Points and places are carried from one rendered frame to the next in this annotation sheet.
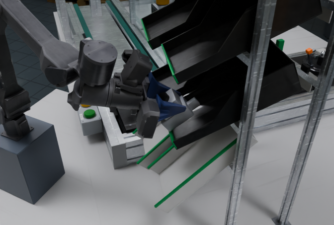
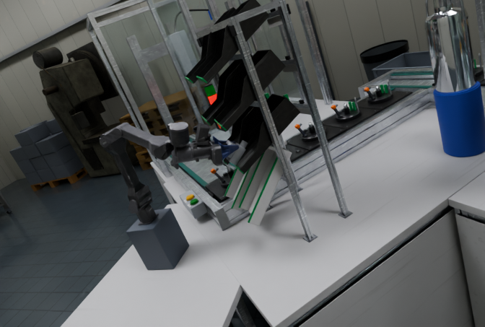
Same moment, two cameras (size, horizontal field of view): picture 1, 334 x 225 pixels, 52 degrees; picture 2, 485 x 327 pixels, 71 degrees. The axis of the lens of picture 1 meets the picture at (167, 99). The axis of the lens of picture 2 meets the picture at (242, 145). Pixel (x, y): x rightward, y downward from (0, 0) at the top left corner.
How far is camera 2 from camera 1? 0.52 m
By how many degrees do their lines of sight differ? 16
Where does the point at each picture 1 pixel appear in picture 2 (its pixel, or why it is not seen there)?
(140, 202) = (246, 240)
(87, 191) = (208, 249)
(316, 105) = (315, 118)
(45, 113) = not seen: hidden behind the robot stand
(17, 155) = (153, 229)
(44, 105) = not seen: hidden behind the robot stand
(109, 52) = (183, 125)
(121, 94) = (198, 148)
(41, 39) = (147, 138)
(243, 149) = (281, 157)
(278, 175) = not seen: hidden behind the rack
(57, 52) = (157, 140)
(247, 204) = (320, 214)
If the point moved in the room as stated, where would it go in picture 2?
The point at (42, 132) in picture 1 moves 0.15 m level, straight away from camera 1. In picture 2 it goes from (164, 214) to (154, 203)
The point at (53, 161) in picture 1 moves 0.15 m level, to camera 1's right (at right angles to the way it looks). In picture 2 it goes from (177, 235) to (211, 222)
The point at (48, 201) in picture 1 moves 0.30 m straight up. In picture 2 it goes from (183, 263) to (151, 201)
